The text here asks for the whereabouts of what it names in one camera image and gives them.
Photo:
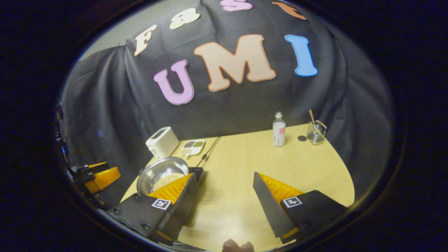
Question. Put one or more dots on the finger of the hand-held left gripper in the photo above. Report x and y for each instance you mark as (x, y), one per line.
(92, 169)
(105, 176)

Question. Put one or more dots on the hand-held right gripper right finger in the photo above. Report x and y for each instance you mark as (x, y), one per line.
(269, 210)

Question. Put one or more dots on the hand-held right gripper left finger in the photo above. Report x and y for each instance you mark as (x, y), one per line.
(182, 210)

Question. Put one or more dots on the pile of yellow soybeans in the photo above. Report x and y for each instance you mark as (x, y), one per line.
(168, 180)

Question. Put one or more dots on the black induction cooktop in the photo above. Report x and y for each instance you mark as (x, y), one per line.
(198, 172)

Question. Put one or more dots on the white divided dish of beans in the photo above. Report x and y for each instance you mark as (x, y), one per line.
(192, 147)

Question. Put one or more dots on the white toaster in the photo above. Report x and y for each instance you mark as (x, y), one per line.
(162, 141)

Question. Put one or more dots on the small dark disc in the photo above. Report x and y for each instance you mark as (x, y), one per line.
(302, 138)

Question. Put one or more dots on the clear glass holder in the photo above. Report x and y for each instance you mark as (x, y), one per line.
(316, 134)

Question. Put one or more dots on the wooden stick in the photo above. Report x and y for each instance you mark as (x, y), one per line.
(311, 117)

